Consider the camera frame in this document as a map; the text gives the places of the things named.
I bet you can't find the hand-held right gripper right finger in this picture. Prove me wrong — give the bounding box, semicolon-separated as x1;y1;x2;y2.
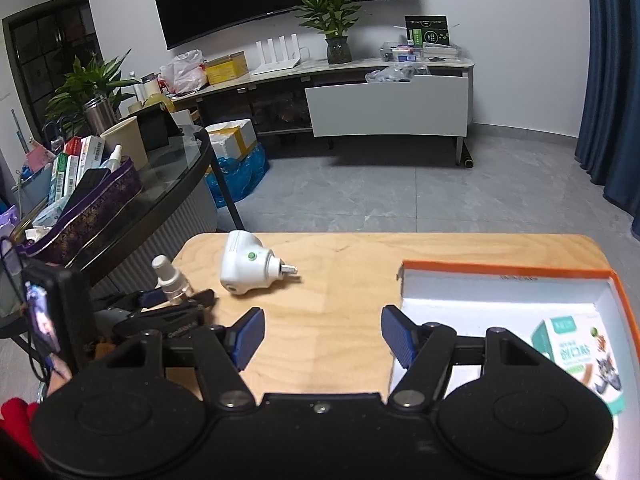
380;304;548;408

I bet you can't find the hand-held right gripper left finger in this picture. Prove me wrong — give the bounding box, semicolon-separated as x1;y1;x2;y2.
102;306;266;408

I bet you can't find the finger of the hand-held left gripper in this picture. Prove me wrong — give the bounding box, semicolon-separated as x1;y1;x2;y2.
165;287;219;314
92;289;166;313

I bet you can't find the brown liquid refill bottle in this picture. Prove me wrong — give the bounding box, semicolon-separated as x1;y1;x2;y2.
151;255;193;306

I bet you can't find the white box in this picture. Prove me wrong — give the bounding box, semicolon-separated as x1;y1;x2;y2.
390;260;640;480

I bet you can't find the green bandage box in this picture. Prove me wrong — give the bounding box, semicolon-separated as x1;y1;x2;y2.
530;312;628;417

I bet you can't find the person's left hand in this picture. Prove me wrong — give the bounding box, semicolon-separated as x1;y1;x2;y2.
47;357;75;397

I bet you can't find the white plug-in mosquito heater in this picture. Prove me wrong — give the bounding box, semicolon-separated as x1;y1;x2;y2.
220;230;301;297

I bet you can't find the black smartphone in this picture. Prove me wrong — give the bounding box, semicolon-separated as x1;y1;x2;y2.
60;167;112;216

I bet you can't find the dark glass table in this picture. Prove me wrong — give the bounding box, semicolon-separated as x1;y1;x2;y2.
0;125;246;341

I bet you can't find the blue plastic bag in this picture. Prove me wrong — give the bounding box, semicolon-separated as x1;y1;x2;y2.
205;142;271;209

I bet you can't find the white spray bottle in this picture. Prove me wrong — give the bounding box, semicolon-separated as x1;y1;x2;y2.
100;144;123;173

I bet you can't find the row of medicine boxes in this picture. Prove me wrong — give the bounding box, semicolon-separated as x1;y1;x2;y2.
47;135;108;206

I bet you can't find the white paper cup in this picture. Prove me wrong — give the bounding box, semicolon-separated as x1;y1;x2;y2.
100;116;149;171

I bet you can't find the steel cup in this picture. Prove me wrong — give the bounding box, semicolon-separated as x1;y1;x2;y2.
82;95;118;133

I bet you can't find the white plastic bag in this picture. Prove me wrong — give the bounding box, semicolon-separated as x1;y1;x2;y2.
159;49;208;95

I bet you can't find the leafy green plant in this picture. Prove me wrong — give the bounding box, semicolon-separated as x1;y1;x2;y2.
45;49;133;123

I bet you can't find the white drawer panel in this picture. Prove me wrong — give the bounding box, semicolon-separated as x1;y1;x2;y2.
305;76;470;138

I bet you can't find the yellow cardboard box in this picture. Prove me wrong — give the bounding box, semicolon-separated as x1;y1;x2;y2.
205;51;249;86

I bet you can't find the white router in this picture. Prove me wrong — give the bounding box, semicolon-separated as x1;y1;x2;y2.
250;34;303;76

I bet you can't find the grey television cabinet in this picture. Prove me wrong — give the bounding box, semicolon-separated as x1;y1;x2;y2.
172;55;475;166

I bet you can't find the clear plastic bag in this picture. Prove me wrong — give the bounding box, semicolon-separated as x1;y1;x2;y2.
365;64;431;83

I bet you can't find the dark glass cabinet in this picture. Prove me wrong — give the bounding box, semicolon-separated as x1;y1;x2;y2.
2;0;103;133

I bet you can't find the pile of small boxes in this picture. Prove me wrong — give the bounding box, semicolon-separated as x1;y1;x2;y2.
379;41;461;63

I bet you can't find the black and green box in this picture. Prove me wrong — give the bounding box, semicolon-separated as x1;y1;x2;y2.
405;14;451;47

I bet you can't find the potted plant in glass vase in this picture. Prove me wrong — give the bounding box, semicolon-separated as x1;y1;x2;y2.
290;0;373;66

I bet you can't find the blue curtain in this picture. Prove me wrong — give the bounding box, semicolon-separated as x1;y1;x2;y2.
574;0;640;241

